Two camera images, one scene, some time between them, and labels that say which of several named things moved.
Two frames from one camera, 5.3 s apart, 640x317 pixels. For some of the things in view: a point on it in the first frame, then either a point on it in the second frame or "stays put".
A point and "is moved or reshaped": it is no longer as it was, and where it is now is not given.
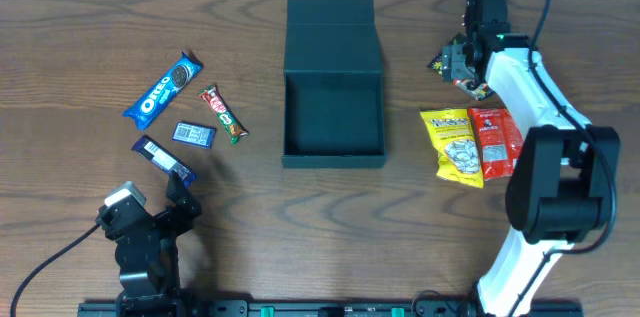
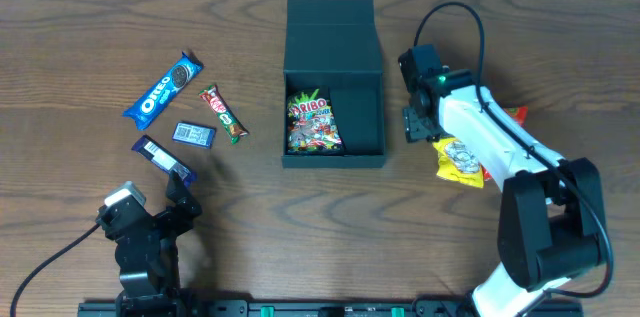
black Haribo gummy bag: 479,90 is moved or reshaped
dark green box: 333,105 stays put
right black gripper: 452,61 → 413,125
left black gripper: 185,202 stays put
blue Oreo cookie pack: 162,90 stays put
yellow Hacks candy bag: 452,135 stays put
